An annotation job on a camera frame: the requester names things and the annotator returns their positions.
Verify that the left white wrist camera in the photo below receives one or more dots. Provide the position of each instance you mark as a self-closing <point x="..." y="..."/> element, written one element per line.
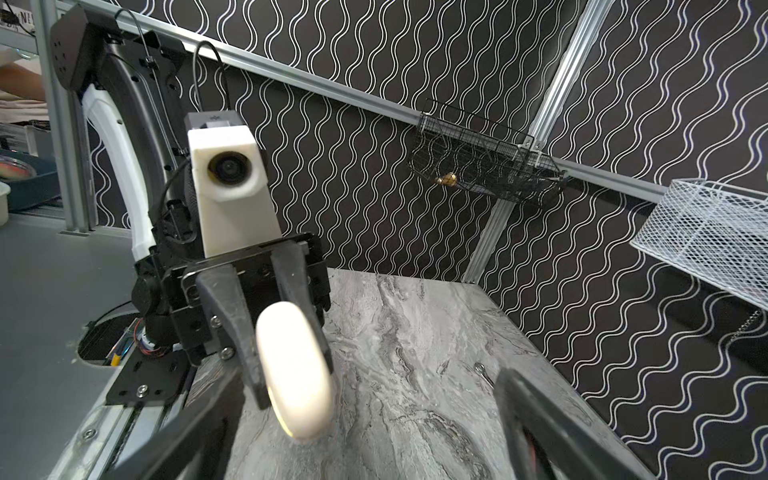
<point x="234" y="205"/>

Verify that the cream earbud charging case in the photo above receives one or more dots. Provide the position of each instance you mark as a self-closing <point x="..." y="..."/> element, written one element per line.
<point x="298" y="379"/>

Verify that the white wire mesh basket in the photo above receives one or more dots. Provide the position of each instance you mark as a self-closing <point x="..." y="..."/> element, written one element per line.
<point x="713" y="231"/>

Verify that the brass fitting in basket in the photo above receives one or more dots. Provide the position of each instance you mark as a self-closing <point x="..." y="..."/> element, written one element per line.
<point x="449" y="179"/>

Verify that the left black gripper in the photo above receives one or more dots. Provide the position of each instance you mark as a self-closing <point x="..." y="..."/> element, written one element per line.
<point x="179" y="299"/>

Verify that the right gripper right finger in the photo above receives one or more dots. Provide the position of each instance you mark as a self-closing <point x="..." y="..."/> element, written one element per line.
<point x="543" y="441"/>

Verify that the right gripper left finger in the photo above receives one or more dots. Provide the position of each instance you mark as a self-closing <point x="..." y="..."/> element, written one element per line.
<point x="198" y="443"/>

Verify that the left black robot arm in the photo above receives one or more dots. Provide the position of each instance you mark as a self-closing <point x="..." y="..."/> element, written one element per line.
<point x="126" y="84"/>

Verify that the steel combination wrench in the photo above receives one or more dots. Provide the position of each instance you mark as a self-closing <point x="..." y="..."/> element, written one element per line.
<point x="481" y="370"/>

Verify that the black wire basket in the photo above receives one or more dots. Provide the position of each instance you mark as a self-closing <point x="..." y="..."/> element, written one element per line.
<point x="488" y="157"/>

